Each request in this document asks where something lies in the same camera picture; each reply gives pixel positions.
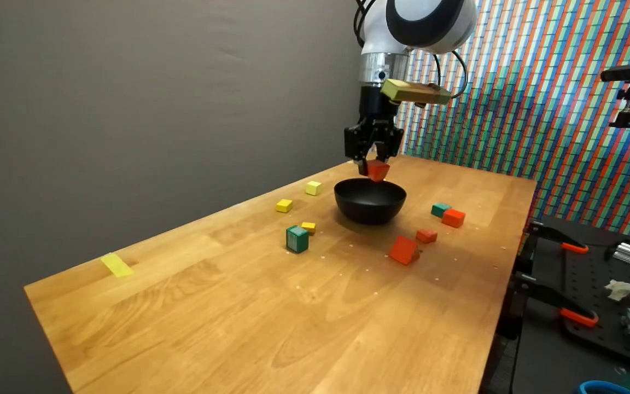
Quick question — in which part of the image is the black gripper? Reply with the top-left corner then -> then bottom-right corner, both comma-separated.
344,86 -> 407,177

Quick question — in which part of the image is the large red wooden block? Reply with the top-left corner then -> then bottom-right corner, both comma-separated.
388,234 -> 425,266

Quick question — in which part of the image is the black bowl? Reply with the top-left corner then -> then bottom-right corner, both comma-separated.
333,177 -> 410,225

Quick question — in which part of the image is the gray backdrop panel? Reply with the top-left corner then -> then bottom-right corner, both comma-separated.
0,0 -> 368,394

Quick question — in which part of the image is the black perforated board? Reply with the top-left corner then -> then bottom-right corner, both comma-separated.
524,216 -> 630,374

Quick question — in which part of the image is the white crumpled paper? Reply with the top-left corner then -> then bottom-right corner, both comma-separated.
605,277 -> 630,301

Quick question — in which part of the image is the blue round container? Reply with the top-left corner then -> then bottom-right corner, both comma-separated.
576,378 -> 630,394

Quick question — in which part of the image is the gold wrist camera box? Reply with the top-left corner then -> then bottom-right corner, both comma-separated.
380,76 -> 452,106

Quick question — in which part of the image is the black cable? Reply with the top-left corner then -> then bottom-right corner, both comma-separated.
430,48 -> 473,100

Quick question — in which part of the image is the orange-handled black clamp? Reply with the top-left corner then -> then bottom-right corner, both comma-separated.
517,274 -> 602,330
529,220 -> 592,258

